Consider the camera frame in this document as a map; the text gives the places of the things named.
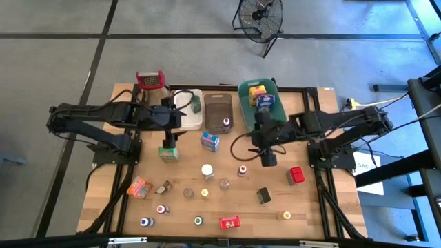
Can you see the white plastic bin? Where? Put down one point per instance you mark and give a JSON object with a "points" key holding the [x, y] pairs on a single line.
{"points": [[193, 120]]}

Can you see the green plastic bin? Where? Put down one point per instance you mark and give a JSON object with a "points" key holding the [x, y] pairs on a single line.
{"points": [[245, 110]]}

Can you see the purple food colouring bottle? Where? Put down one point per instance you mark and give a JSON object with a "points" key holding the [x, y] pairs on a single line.
{"points": [[226, 122]]}

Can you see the Rice Krispies cereal box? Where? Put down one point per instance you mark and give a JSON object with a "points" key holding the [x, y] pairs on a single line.
{"points": [[210, 142]]}

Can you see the dark green tin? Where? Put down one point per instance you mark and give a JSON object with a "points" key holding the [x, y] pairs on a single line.
{"points": [[264, 195]]}

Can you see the black camera rig crossbar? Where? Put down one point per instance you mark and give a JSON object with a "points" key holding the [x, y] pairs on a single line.
{"points": [[51, 241]]}

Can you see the green food colouring bottle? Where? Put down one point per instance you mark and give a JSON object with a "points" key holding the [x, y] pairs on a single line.
{"points": [[198, 220]]}

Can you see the yellow food colouring bottle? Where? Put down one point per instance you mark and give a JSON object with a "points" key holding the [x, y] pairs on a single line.
{"points": [[205, 193]]}

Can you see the red Froot Loops box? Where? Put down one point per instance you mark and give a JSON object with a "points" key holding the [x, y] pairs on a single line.
{"points": [[229, 222]]}

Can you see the red-lid smoked paprika tin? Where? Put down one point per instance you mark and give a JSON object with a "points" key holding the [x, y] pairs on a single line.
{"points": [[296, 175]]}

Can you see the blue food colouring bottle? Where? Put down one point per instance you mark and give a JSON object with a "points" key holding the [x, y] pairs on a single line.
{"points": [[146, 222]]}

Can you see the green-lid spice jar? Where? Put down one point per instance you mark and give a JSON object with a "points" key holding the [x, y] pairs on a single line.
{"points": [[196, 105]]}

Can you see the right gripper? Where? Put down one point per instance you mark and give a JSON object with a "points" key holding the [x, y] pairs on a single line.
{"points": [[275, 132]]}

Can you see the red-lid brown container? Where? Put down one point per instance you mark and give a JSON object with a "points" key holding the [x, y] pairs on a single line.
{"points": [[163, 187]]}

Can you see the white-lid seasoning jar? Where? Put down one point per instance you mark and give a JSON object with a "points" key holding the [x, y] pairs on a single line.
{"points": [[207, 169]]}

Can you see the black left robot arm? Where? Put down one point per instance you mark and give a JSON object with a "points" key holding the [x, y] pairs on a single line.
{"points": [[86, 115]]}

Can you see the orange food colouring bottle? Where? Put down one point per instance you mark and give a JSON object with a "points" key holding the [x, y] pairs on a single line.
{"points": [[284, 216]]}

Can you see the white paper sheet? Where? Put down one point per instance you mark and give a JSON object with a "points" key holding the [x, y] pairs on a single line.
{"points": [[372, 189]]}

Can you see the brown plastic tray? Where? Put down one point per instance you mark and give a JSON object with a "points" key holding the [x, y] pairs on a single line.
{"points": [[217, 110]]}

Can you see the yellow Corn Pops box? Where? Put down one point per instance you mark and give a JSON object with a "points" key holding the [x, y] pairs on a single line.
{"points": [[256, 91]]}

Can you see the black floor fan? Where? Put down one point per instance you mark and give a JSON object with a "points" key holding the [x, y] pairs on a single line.
{"points": [[257, 14]]}

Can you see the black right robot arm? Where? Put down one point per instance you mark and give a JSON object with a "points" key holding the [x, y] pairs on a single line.
{"points": [[344, 120]]}

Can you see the black caster wheel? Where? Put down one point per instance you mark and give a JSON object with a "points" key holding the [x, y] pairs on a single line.
{"points": [[412, 237]]}

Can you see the pink food colouring bottle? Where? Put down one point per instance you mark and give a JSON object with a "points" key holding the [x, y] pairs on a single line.
{"points": [[162, 209]]}

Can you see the small glass spice jar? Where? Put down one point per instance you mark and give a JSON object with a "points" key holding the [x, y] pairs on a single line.
{"points": [[224, 183], [188, 193]]}

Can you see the black aluminium table frame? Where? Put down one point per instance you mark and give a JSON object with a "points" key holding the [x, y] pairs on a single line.
{"points": [[296, 89]]}

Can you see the Frosted Flakes cereal box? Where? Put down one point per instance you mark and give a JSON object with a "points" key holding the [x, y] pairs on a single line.
{"points": [[265, 102]]}

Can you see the black diagonal rig strut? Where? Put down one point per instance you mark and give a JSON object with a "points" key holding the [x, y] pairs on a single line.
{"points": [[396, 168]]}

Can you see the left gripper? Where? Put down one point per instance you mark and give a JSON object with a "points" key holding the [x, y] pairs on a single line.
{"points": [[167, 118]]}

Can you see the orange snack box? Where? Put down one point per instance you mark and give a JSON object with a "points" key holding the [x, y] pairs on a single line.
{"points": [[139, 187]]}

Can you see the red food colouring bottle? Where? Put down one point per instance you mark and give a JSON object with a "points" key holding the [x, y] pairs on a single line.
{"points": [[242, 170]]}

